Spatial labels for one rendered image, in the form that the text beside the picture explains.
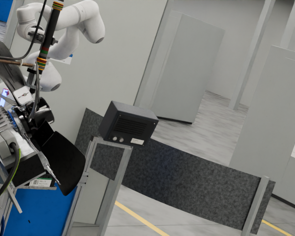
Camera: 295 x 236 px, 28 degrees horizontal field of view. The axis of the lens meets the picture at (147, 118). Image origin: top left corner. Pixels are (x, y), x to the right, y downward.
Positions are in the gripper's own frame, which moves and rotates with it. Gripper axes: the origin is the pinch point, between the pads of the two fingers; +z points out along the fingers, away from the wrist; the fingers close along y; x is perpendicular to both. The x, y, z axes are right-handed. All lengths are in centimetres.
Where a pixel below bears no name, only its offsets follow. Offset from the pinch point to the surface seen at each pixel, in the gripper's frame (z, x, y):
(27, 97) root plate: 6.7, -24.3, 3.3
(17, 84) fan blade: 5.8, -20.2, 8.8
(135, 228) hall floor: -181, -148, -193
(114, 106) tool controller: -33, -25, -57
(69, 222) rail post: -35, -92, -54
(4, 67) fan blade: 3.5, -15.1, 14.8
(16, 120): 14.9, -32.6, 8.2
